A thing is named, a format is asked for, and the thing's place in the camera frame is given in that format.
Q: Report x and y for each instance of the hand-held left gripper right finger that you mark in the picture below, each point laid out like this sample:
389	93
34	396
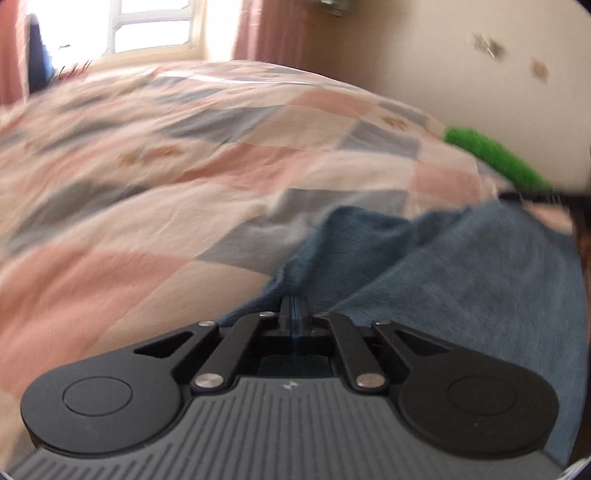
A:
300	318

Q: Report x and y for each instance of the green cloth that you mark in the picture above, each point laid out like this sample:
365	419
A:
496	159

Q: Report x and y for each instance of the dark blue object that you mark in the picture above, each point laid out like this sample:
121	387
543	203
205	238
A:
39	50

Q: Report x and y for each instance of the brown wall decal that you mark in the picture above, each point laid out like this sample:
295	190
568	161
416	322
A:
539	70
487	45

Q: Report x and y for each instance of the window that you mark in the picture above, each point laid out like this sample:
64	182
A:
150	25

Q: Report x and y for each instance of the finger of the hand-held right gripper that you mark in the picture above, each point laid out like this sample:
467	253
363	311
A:
535	194

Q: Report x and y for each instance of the pink curtain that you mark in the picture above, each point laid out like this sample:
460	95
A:
270	27
11	50

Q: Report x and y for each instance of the patchwork bed quilt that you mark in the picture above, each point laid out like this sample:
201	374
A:
161	194

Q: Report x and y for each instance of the blue denim jeans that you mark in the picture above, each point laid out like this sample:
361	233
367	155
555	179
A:
438	286

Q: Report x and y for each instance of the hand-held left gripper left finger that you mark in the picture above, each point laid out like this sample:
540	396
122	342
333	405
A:
287	316

